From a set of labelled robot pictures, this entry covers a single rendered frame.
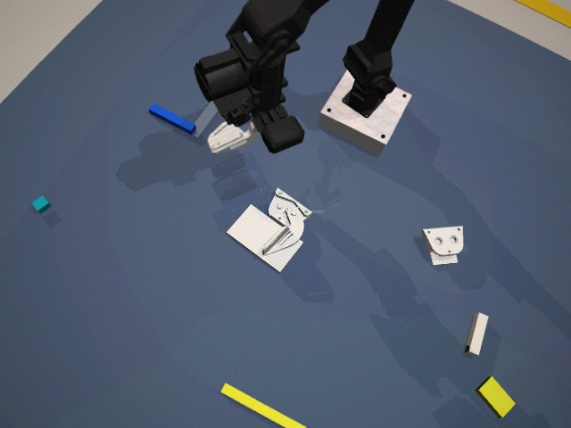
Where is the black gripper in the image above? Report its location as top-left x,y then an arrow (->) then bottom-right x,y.
248,76 -> 305,153

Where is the blue rectangular block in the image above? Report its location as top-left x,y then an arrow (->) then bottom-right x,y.
149,103 -> 196,135

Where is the small teal block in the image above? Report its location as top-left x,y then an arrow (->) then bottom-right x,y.
32,195 -> 51,214

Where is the white rectangular bar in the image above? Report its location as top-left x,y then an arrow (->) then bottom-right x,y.
465,313 -> 488,357

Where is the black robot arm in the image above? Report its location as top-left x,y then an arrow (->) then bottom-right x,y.
194,0 -> 415,128

